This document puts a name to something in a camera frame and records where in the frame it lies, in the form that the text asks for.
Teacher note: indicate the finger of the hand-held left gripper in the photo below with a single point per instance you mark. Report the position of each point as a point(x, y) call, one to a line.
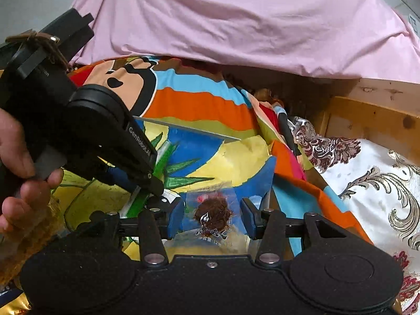
point(141, 157)
point(115, 174)

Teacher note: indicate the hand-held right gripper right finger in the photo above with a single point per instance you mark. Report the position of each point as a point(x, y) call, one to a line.
point(251, 223)

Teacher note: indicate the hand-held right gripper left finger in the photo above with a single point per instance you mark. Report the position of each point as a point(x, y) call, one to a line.
point(175, 219)

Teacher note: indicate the clear packet with brown snack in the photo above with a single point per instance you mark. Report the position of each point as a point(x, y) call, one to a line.
point(210, 213)

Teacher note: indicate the colourful printed cardboard box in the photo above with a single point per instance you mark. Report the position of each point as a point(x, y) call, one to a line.
point(236, 160)

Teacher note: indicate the person's left hand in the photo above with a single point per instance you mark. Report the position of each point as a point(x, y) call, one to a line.
point(16, 144)

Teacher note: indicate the cartoon printed blanket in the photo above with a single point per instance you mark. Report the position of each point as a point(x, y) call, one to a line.
point(197, 101)

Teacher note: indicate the amber translucent snack packet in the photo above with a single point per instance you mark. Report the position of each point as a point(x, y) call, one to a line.
point(32, 242)

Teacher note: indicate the white floral brocade cloth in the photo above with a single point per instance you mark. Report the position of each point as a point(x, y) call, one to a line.
point(367, 170)

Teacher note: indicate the pink bed sheet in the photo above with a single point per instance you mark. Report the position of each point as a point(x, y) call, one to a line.
point(229, 23)

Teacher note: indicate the gold foil packet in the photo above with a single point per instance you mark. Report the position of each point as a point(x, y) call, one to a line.
point(13, 305)

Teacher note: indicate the wooden bed frame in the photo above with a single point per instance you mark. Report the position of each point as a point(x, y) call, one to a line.
point(370, 111)

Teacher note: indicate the white wall plate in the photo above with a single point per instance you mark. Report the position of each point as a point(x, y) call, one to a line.
point(414, 23)

